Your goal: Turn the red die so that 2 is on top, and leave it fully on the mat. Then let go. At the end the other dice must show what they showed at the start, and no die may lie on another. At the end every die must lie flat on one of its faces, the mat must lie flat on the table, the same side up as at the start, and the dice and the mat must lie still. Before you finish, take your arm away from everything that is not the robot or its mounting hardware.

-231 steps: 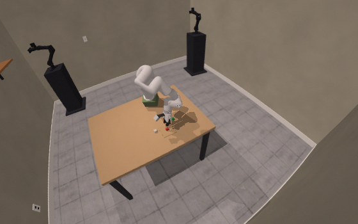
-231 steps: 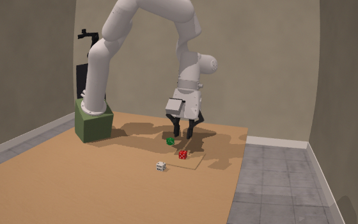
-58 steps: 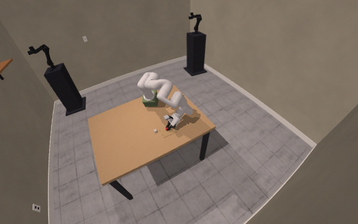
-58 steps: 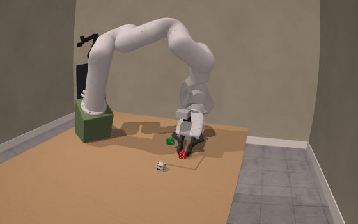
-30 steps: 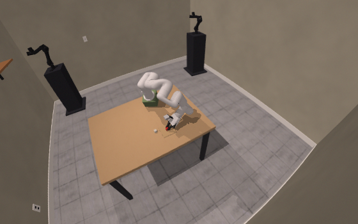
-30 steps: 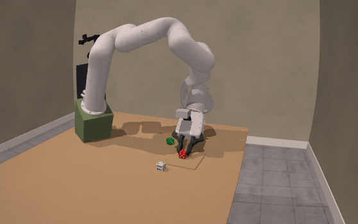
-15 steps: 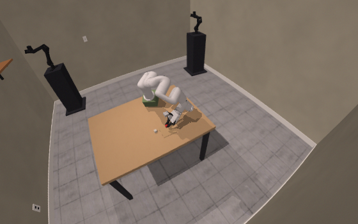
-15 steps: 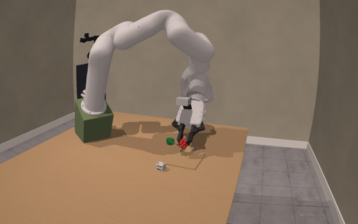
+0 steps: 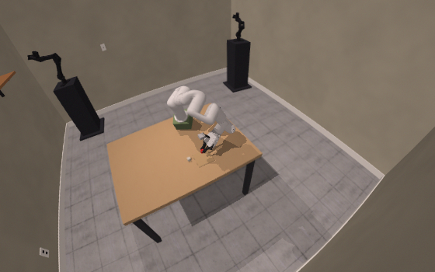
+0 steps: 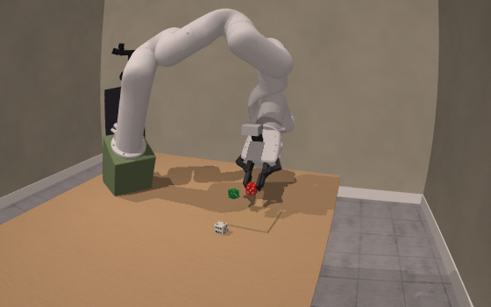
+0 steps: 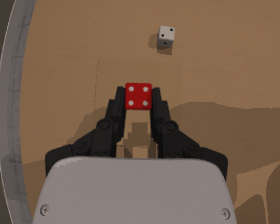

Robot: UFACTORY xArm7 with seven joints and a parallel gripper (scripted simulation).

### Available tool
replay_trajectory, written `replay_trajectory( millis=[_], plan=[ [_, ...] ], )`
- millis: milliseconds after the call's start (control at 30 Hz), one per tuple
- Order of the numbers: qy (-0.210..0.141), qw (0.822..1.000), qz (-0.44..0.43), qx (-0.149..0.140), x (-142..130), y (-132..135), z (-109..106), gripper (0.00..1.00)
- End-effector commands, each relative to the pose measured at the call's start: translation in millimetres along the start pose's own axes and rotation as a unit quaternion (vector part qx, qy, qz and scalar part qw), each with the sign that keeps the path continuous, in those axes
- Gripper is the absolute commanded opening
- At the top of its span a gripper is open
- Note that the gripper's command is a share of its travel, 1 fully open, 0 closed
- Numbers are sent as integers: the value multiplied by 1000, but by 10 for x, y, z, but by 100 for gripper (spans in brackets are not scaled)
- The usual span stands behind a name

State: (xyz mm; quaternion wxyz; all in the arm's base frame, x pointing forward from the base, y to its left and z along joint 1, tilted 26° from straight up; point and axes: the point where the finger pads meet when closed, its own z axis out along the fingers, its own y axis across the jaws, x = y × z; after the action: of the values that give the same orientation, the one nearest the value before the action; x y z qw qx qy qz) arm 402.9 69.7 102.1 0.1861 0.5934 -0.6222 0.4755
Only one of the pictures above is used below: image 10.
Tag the red die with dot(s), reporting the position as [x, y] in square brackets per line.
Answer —
[251, 188]

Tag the dark green die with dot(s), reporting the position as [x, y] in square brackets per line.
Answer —
[233, 193]

